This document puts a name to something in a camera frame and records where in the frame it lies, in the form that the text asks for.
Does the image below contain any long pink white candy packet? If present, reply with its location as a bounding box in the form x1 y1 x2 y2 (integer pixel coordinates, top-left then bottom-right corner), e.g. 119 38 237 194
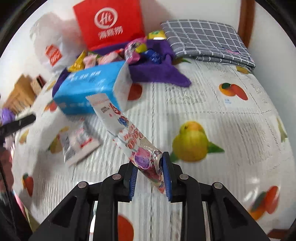
86 93 165 193

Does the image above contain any person's left hand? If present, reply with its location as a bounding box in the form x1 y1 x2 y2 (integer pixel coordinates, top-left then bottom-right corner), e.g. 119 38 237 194
1 144 14 205

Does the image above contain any purple plush object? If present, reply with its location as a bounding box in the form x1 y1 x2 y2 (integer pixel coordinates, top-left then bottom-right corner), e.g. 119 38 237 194
1 108 15 125

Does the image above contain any wooden chair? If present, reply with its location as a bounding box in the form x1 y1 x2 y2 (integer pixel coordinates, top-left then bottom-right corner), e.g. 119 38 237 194
3 74 36 114

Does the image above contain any brown patterned box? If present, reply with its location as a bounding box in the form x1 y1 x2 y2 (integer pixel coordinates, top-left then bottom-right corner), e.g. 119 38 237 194
30 75 46 96

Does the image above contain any blue tissue pack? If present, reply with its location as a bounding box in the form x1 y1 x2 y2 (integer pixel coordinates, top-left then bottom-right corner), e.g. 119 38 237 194
53 61 132 115

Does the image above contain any white snack packet red label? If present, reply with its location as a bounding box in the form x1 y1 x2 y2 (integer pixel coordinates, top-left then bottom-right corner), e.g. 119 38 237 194
59 120 101 167

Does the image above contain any fruit print tablecloth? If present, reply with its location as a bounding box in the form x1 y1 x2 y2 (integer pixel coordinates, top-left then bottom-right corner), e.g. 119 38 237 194
13 60 295 232

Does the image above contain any white Miniso plastic bag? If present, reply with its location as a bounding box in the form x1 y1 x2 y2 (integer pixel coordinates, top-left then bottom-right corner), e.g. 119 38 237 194
30 12 86 74

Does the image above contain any pink peach snack packet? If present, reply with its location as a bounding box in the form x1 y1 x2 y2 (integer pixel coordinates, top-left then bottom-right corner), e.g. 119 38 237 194
83 54 98 69

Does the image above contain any pink cartoon snack packet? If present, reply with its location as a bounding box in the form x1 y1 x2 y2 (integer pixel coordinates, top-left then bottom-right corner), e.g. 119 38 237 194
96 49 124 65

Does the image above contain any red paper bag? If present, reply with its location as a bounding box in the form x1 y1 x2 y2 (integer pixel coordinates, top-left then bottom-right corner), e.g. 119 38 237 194
73 0 145 50

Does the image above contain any magenta cartoon snack packet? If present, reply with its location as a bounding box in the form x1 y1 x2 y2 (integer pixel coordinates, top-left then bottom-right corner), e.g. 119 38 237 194
125 38 148 64

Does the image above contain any purple towel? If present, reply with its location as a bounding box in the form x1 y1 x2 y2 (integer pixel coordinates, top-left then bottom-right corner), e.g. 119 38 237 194
52 40 191 97

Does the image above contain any small blue snack packet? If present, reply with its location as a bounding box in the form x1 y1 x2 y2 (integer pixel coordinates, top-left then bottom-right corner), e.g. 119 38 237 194
141 49 162 64

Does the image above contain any grey checked folded cloth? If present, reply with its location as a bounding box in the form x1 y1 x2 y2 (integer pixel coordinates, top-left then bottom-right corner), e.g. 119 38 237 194
161 19 255 70

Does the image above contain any yellow green snack packet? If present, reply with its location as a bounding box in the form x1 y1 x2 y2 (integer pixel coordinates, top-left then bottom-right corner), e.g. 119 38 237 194
147 30 167 40

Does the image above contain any brown wooden door frame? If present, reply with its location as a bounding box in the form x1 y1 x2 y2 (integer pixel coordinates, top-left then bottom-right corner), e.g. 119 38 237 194
237 0 255 48

